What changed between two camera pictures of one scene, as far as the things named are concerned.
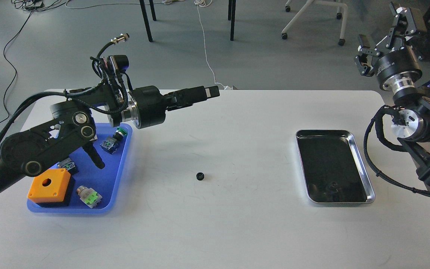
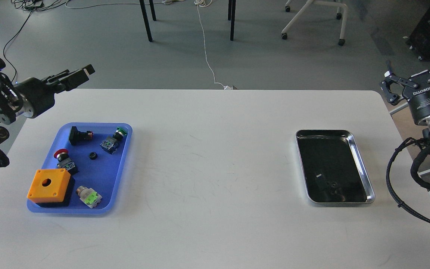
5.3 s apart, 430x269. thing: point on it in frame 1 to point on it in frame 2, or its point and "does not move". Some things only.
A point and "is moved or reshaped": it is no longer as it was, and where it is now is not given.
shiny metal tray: (333, 170) does not move
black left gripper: (148, 107) to (35, 96)
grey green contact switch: (89, 196) does not move
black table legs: (147, 25) does not move
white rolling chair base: (342, 42) does not move
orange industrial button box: (50, 186) does not move
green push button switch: (111, 144) does not move
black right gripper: (396, 71) to (427, 95)
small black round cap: (200, 176) is moved or reshaped
